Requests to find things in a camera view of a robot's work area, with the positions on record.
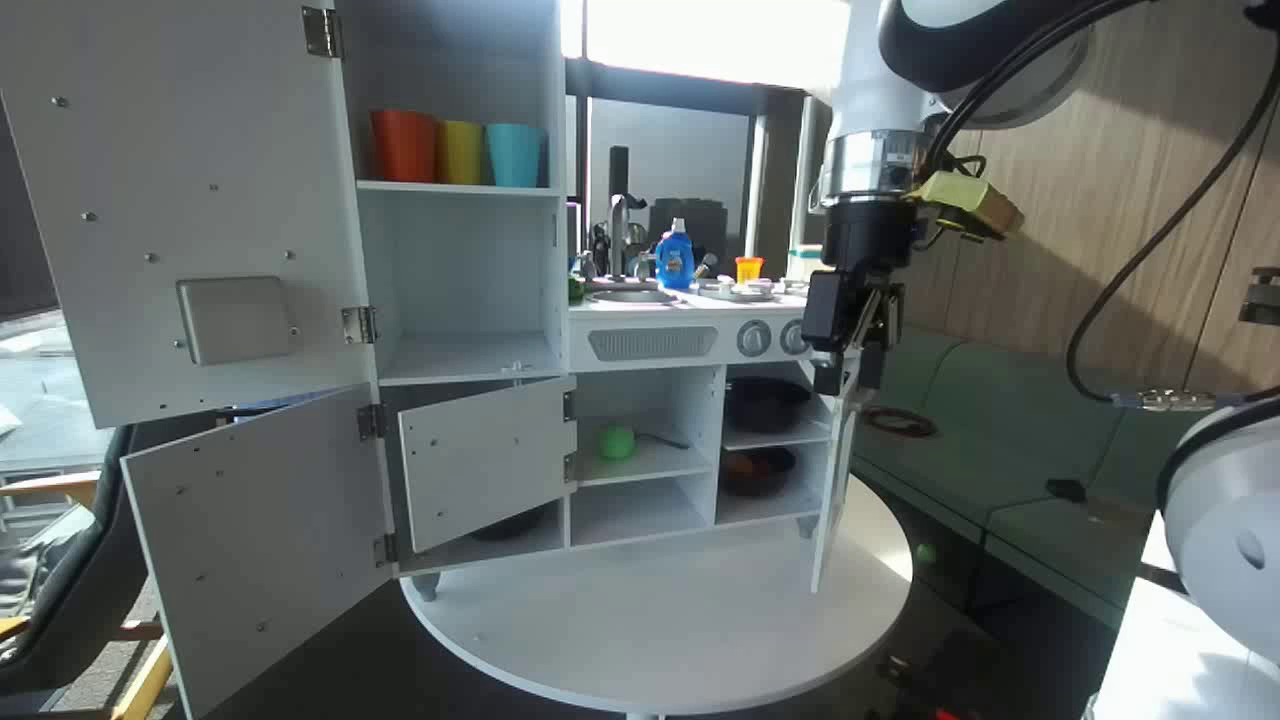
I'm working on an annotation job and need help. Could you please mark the white plate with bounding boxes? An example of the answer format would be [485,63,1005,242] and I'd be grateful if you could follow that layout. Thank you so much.
[700,270,785,306]

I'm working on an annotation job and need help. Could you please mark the yellow plastic cup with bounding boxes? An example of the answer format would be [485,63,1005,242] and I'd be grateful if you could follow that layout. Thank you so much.
[437,114,490,186]

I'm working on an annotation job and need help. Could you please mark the green ball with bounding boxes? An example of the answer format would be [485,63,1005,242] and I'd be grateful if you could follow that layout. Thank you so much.
[594,421,640,467]

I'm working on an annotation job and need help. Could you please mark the yellow wooden stick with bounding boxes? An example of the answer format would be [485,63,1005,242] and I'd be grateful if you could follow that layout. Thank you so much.
[114,633,182,720]

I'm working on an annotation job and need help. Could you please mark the blue bottle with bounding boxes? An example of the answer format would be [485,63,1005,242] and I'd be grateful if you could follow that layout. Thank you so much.
[654,216,700,297]

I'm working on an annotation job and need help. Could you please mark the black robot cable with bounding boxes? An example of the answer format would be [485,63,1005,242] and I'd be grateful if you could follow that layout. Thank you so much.
[913,0,1152,190]

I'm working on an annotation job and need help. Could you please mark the orange plastic cup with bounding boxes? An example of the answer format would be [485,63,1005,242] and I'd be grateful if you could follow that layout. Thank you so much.
[370,106,447,186]

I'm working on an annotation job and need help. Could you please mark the white oven door with window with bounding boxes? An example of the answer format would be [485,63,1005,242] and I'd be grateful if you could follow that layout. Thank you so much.
[808,385,858,595]

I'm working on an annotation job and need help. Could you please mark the toy kitchen faucet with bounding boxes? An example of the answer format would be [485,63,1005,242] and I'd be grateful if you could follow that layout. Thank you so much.
[599,143,654,288]

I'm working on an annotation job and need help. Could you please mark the white toy kitchen cabinet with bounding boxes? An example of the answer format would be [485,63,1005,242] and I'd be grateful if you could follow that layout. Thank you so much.
[334,0,858,605]

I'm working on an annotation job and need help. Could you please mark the tall white cabinet door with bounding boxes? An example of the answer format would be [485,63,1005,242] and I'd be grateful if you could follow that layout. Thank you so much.
[0,0,379,430]

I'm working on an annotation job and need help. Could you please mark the dark toy pot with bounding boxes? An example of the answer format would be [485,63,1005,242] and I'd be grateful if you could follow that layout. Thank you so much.
[720,445,802,498]

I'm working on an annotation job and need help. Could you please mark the green bench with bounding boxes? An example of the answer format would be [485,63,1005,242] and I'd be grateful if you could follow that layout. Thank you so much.
[851,323,1183,633]

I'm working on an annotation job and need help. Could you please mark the black wall cable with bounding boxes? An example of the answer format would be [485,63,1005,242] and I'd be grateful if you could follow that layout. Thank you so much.
[1064,50,1280,410]

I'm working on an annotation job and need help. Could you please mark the round white table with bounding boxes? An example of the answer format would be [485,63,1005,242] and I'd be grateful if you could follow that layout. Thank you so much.
[397,473,920,720]

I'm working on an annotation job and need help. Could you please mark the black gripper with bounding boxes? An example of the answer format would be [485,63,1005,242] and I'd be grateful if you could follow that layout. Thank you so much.
[797,190,925,398]

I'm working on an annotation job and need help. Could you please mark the black chair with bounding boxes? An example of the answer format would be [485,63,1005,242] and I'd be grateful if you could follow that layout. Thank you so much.
[0,493,154,694]

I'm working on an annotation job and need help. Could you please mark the black ring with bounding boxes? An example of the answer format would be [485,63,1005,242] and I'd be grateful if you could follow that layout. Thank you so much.
[860,405,939,441]

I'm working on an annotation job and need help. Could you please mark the black toy pan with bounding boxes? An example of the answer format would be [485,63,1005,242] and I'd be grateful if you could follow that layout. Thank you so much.
[724,375,811,435]

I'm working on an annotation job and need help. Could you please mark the small white cabinet door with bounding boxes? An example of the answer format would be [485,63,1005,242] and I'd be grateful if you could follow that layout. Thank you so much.
[392,375,581,557]

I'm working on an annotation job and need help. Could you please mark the large white cabinet door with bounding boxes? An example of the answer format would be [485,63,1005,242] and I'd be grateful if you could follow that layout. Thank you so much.
[115,380,401,720]

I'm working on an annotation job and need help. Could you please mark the teal plastic cup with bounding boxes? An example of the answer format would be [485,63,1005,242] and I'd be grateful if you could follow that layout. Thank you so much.
[485,121,554,190]

